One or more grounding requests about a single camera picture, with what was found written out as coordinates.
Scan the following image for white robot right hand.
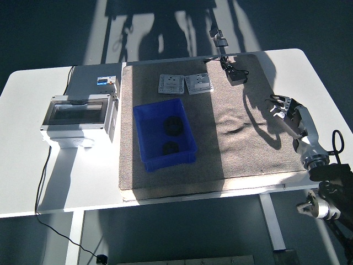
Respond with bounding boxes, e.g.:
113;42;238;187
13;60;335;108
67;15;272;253
264;94;330;162

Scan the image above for large black hex nut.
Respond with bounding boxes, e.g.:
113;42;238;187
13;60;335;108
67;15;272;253
163;115;184;137

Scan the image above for small black hex nut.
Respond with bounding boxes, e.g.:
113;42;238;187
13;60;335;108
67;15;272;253
162;141;181;156

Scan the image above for blue plastic box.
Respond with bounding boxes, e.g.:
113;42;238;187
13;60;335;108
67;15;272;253
132;98;199;173

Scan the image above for grey electrical distribution box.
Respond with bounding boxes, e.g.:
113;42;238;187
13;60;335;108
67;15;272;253
39;92;120;150

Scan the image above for grey-brown mat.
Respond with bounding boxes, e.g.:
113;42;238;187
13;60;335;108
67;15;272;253
118;54;307;202

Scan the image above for black power adapter plug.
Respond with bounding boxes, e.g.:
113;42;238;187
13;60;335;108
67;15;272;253
226;68;249;86

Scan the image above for white table leg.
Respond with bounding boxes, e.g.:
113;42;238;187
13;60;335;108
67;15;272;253
259;193;286;252
64;210;85;265

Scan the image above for grey metal floor plate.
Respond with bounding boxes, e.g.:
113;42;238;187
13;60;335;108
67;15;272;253
116;254;256;265

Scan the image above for blue white circuit breaker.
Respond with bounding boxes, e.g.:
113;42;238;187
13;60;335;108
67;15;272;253
95;76;120;97

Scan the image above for black adapter cord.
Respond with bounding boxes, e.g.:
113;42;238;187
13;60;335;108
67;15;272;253
203;55;236;73

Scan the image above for white wall switch panel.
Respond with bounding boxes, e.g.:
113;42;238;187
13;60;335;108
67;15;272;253
184;72;215;96

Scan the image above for grey wall socket panel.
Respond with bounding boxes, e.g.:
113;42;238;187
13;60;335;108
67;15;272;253
157;73;185;96

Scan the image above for black power cable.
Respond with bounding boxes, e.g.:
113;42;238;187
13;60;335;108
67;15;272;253
34;65;98;258

